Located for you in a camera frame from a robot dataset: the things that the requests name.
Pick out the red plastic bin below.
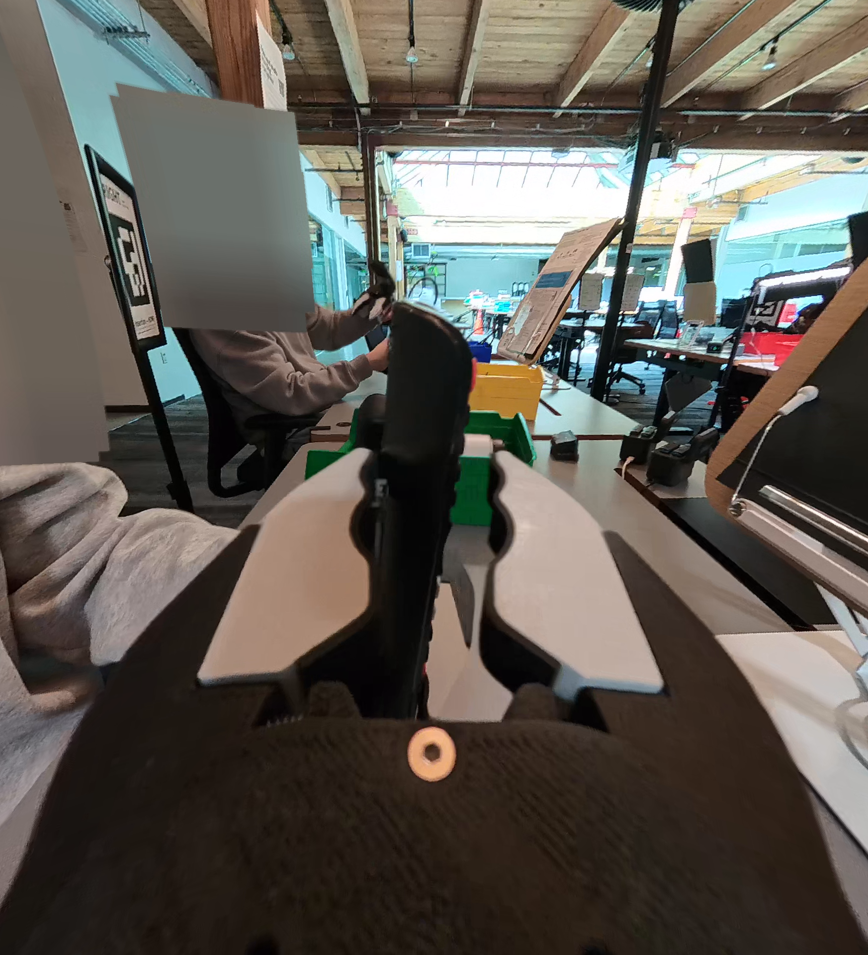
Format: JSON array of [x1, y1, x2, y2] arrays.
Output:
[[738, 332, 805, 368]]

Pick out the black office chair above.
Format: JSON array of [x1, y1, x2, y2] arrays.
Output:
[[172, 328, 325, 499], [607, 327, 649, 398]]

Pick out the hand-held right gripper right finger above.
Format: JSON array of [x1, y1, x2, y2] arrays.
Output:
[[479, 450, 666, 702]]

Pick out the person's left forearm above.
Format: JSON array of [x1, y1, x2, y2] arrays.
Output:
[[1, 507, 243, 717]]

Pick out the black board with wooden rim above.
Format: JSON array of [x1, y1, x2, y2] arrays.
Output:
[[704, 222, 868, 698]]

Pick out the white paper notice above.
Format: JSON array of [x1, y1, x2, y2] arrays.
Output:
[[255, 9, 291, 114]]

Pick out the black desk mat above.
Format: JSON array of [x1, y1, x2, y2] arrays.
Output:
[[656, 488, 836, 634]]

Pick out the wooden support post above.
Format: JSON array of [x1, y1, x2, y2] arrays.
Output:
[[205, 0, 272, 109]]

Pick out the green plastic bin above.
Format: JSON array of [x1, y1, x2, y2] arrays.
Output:
[[305, 407, 539, 528]]

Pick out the black panel with cardboard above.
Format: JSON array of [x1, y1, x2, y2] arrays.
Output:
[[679, 237, 720, 323]]

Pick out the black remote control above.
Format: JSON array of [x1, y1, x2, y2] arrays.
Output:
[[369, 300, 475, 722]]

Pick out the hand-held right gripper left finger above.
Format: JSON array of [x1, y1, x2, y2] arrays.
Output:
[[196, 446, 384, 689]]

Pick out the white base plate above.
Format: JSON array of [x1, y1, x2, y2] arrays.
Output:
[[716, 630, 868, 885]]

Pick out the large yellow plastic bin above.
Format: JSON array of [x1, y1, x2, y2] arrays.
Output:
[[467, 361, 547, 424]]

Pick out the printed cardboard board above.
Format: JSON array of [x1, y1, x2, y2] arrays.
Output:
[[496, 216, 626, 365]]

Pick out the black support pole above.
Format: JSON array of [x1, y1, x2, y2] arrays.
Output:
[[588, 0, 686, 405]]

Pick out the black battery charger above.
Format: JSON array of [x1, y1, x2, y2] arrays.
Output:
[[619, 424, 660, 469], [646, 427, 720, 487]]

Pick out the person's grey sweatshirt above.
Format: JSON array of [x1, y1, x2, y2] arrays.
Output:
[[0, 463, 133, 885]]

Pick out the white peg with wire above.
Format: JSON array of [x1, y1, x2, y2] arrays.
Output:
[[729, 385, 820, 517]]

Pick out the framed tag sign on stand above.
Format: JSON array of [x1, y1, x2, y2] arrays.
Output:
[[84, 143, 196, 516]]

